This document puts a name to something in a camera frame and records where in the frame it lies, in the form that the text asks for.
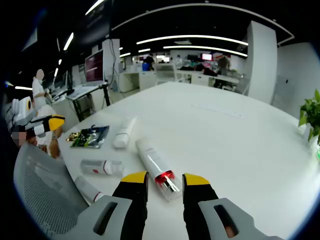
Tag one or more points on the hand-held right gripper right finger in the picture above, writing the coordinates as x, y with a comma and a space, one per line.
197, 197

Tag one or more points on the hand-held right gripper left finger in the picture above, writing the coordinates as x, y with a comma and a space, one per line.
135, 200

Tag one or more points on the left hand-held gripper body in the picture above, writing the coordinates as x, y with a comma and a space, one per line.
21, 110

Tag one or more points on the gold skincare sachet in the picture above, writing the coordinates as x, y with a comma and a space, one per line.
73, 136

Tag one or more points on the green black skincare sachet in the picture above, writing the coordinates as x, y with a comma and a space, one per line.
92, 137

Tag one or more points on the white tube clear red cap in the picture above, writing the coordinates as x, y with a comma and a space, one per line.
152, 157

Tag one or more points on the clear bottle white cap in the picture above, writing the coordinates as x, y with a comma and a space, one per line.
100, 167

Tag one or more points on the white tube red band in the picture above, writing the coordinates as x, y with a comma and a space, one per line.
87, 188

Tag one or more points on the plain white skincare tube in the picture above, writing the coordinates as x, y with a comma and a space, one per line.
123, 135

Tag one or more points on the large computer monitor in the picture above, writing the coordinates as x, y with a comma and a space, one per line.
94, 66

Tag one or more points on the green potted plant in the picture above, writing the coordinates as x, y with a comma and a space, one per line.
311, 112

